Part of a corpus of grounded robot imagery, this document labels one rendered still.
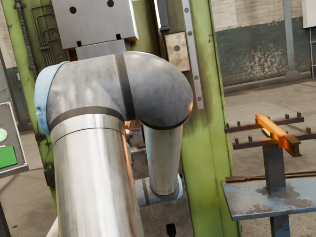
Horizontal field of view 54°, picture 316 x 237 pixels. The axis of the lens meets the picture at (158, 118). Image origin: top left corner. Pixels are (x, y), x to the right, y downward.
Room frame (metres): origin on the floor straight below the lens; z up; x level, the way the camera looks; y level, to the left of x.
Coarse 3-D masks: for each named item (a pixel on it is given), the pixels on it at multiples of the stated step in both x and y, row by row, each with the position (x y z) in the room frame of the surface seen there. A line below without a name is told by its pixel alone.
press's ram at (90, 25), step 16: (64, 0) 1.28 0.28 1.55; (80, 0) 1.28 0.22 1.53; (96, 0) 1.28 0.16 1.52; (112, 0) 1.28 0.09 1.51; (128, 0) 1.28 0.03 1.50; (64, 16) 1.28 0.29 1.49; (80, 16) 1.28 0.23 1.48; (96, 16) 1.28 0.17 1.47; (112, 16) 1.28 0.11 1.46; (128, 16) 1.28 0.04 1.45; (64, 32) 1.28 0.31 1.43; (80, 32) 1.28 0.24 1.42; (96, 32) 1.28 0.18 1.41; (112, 32) 1.28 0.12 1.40; (128, 32) 1.28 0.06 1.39; (64, 48) 1.28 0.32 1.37
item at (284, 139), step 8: (264, 120) 1.15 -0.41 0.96; (272, 128) 1.04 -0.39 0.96; (280, 128) 1.02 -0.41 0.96; (280, 136) 0.92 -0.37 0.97; (288, 136) 0.90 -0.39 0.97; (280, 144) 0.92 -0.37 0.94; (288, 144) 0.89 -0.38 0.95; (296, 144) 0.83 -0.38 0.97; (288, 152) 0.87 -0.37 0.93; (296, 152) 0.83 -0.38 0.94
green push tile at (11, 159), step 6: (0, 150) 1.13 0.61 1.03; (6, 150) 1.13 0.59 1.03; (12, 150) 1.14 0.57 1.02; (0, 156) 1.12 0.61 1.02; (6, 156) 1.12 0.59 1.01; (12, 156) 1.13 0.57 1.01; (0, 162) 1.10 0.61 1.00; (6, 162) 1.11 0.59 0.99; (12, 162) 1.11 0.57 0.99; (0, 168) 1.10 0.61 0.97
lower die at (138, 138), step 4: (132, 120) 1.45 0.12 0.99; (128, 124) 1.35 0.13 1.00; (132, 124) 1.37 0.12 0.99; (140, 124) 1.34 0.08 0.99; (128, 128) 1.28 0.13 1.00; (132, 128) 1.29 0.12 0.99; (136, 128) 1.28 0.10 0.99; (140, 128) 1.28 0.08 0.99; (136, 132) 1.28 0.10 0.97; (140, 132) 1.28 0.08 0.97; (136, 136) 1.28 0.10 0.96; (140, 136) 1.28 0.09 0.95; (132, 140) 1.28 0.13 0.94; (136, 140) 1.28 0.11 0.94; (140, 140) 1.28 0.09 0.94; (132, 144) 1.28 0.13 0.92; (136, 144) 1.28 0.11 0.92
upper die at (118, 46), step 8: (120, 40) 1.28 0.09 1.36; (80, 48) 1.28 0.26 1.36; (88, 48) 1.28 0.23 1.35; (96, 48) 1.28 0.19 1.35; (104, 48) 1.28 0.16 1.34; (112, 48) 1.28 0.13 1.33; (120, 48) 1.28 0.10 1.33; (128, 48) 1.46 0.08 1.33; (80, 56) 1.28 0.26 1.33; (88, 56) 1.28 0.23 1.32; (96, 56) 1.28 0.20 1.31
